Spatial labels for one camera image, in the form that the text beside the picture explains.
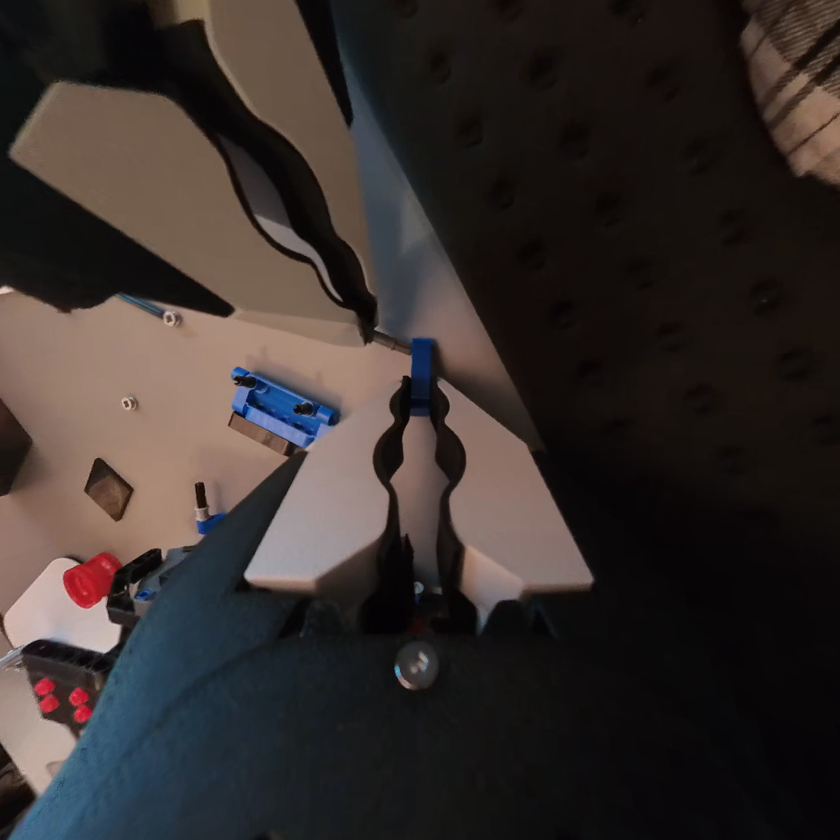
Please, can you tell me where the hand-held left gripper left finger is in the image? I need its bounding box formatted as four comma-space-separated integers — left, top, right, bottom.
244, 377, 411, 598

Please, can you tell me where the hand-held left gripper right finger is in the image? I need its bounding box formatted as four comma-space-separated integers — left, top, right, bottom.
433, 381, 596, 619

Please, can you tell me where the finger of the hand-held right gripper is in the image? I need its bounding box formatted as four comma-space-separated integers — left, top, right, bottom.
202, 0, 379, 322
8, 80, 379, 347

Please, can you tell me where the blue panel piece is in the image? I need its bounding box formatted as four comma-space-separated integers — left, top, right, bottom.
227, 367, 341, 458

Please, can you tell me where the small blue lever piece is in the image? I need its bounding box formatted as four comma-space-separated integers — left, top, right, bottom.
409, 336, 438, 419

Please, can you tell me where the toy truck model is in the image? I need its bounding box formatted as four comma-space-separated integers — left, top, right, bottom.
20, 481, 473, 742

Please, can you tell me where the black axle rod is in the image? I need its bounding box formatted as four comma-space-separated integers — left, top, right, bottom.
115, 294, 166, 322

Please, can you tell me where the black flat tile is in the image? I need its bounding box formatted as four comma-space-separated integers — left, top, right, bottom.
83, 457, 135, 523

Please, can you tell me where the red wheel rim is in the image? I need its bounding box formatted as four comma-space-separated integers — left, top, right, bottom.
63, 552, 124, 610

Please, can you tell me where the person's plaid shirt torso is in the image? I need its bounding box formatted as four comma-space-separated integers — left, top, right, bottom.
740, 0, 840, 193

